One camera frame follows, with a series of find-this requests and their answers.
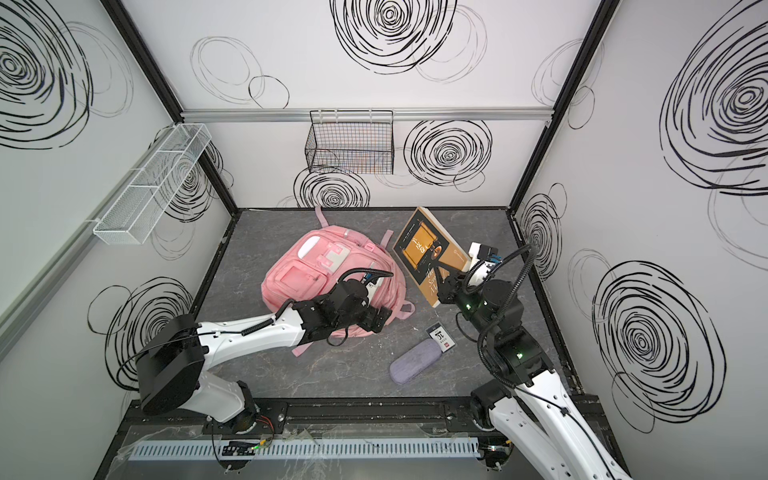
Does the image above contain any brown book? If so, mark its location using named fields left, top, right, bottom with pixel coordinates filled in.
left=392, top=207, right=470, bottom=307

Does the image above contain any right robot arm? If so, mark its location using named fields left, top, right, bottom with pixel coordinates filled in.
left=435, top=267, right=630, bottom=479

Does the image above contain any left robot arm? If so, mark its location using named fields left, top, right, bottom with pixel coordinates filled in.
left=133, top=279, right=393, bottom=434

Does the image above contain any small black white card box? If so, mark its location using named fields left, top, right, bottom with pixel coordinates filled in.
left=427, top=323, right=456, bottom=353

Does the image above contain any purple glasses case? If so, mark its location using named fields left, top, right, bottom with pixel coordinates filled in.
left=389, top=339, right=442, bottom=385

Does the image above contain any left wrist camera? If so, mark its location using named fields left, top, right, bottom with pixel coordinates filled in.
left=360, top=272, right=384, bottom=300

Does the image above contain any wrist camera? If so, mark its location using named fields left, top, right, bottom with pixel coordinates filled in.
left=360, top=272, right=384, bottom=300
left=468, top=242, right=502, bottom=287

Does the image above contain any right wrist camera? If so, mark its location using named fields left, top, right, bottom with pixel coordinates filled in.
left=468, top=242, right=502, bottom=287

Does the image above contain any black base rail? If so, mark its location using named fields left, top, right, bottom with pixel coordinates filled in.
left=121, top=395, right=610, bottom=434

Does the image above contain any black wire basket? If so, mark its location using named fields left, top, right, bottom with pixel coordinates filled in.
left=304, top=120, right=395, bottom=175

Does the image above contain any aluminium wall rail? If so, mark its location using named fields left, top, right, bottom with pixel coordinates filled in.
left=181, top=106, right=554, bottom=123

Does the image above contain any clear acrylic wall shelf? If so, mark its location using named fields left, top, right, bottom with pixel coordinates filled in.
left=93, top=123, right=212, bottom=245

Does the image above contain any white slotted cable duct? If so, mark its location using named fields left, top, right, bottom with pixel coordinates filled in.
left=128, top=437, right=481, bottom=461

